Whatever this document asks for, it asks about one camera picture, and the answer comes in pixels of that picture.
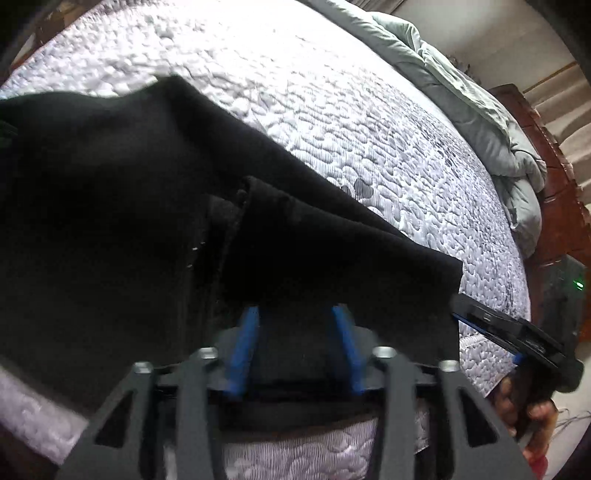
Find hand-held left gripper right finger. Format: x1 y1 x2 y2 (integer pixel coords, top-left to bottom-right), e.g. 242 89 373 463
330 305 539 480

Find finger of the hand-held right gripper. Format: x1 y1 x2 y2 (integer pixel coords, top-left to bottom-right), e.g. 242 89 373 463
452 314 525 363
451 294 522 335

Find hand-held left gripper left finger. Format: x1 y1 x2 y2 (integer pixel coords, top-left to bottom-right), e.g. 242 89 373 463
55 307 260 480

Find black pants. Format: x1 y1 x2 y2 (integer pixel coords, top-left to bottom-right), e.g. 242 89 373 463
0 75 464 418

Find person's right hand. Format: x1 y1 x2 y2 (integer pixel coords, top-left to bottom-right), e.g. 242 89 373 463
498 376 559 457

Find wooden bed headboard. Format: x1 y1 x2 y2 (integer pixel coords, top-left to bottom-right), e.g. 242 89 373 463
488 83 591 271

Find pale green comforter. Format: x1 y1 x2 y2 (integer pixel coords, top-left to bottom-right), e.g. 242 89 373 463
318 0 549 259

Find grey quilted bedspread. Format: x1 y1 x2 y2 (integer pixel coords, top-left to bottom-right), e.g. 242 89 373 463
0 0 532 480

